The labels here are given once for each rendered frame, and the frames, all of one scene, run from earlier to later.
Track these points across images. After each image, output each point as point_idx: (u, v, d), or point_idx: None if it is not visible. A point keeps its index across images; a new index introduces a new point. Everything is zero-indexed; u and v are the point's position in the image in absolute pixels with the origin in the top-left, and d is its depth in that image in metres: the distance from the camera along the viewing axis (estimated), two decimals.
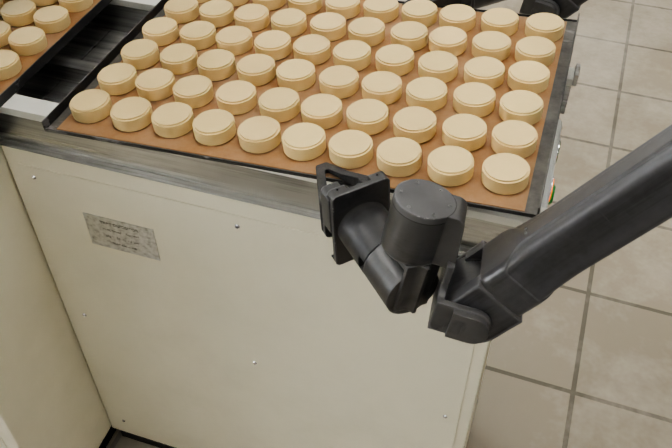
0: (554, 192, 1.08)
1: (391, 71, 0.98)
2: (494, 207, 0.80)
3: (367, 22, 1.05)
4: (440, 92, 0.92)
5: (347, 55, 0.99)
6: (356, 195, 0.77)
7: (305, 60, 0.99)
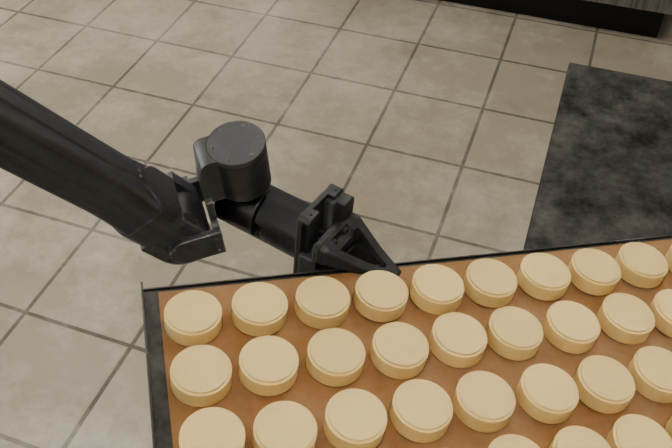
0: None
1: None
2: (191, 288, 0.71)
3: None
4: (331, 409, 0.61)
5: (512, 444, 0.61)
6: (318, 201, 0.76)
7: (554, 407, 0.64)
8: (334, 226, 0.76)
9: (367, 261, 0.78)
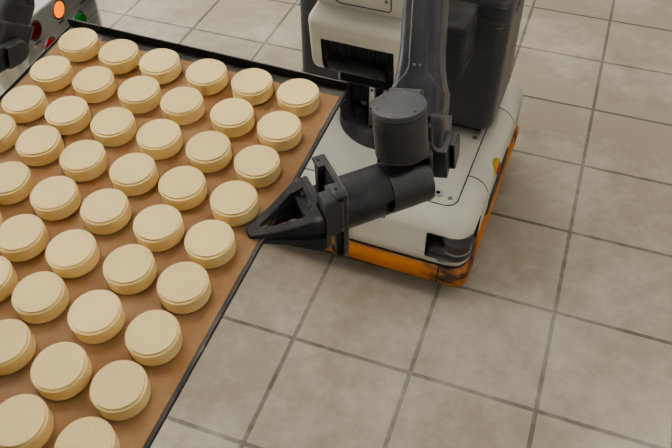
0: (82, 19, 1.55)
1: (104, 164, 0.85)
2: (331, 113, 0.91)
3: (0, 175, 0.83)
4: (171, 123, 0.88)
5: (64, 195, 0.81)
6: (337, 180, 0.78)
7: (57, 237, 0.77)
8: (315, 196, 0.79)
9: (288, 237, 0.80)
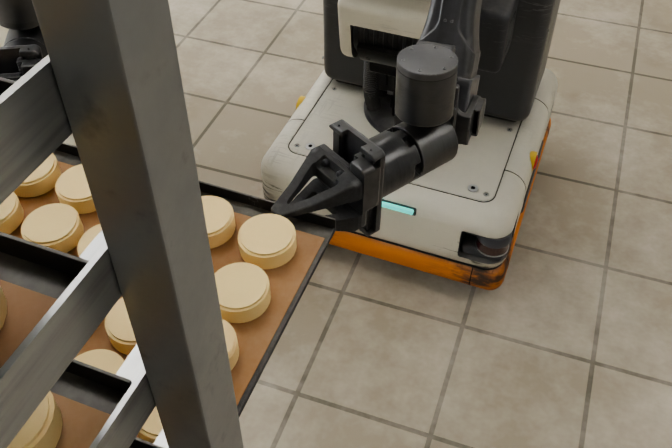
0: None
1: None
2: (313, 264, 0.66)
3: None
4: None
5: None
6: None
7: None
8: None
9: (302, 183, 0.70)
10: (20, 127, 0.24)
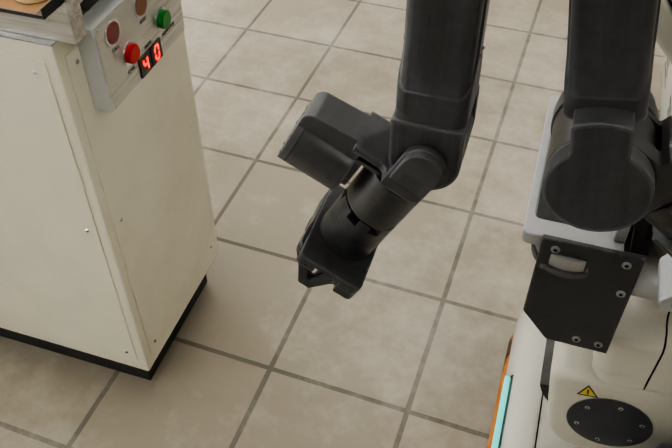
0: (166, 17, 1.19)
1: None
2: None
3: None
4: None
5: None
6: None
7: None
8: None
9: None
10: None
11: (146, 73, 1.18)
